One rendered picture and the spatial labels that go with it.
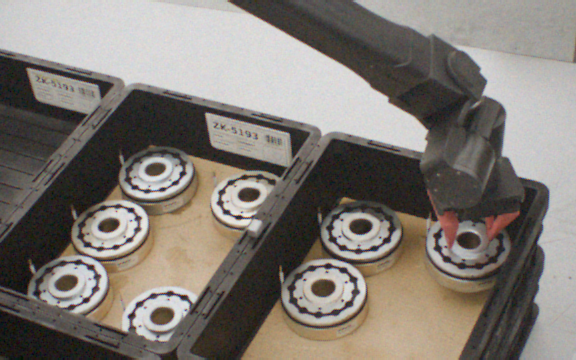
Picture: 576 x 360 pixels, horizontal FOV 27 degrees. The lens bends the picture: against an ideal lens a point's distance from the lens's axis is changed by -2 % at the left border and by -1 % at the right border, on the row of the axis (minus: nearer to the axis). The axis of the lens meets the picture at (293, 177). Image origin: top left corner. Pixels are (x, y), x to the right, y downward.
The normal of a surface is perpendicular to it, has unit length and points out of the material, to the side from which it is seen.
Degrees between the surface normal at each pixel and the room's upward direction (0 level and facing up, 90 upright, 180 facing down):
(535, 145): 0
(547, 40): 0
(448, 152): 48
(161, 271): 0
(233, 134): 90
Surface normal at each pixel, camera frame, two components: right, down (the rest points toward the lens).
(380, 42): 0.54, -0.35
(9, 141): -0.10, -0.73
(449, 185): -0.36, 0.66
